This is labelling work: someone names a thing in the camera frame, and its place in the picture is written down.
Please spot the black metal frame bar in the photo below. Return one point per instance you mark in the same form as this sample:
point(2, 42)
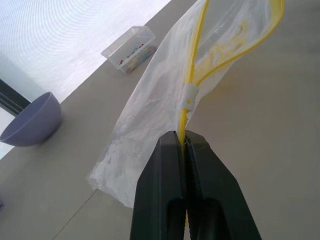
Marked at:
point(11, 98)

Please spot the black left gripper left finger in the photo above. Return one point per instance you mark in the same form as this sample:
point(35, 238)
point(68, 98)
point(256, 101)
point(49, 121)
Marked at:
point(156, 190)

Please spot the clear yellow-zip plastic bag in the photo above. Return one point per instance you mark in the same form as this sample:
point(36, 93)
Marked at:
point(155, 110)

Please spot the clear plastic box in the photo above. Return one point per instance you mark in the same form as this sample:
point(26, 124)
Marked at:
point(130, 48)

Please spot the purple bowl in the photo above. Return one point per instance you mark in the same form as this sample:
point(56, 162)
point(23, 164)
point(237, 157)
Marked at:
point(32, 121)

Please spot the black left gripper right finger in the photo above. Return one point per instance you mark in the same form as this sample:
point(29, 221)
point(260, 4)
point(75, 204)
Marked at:
point(212, 190)

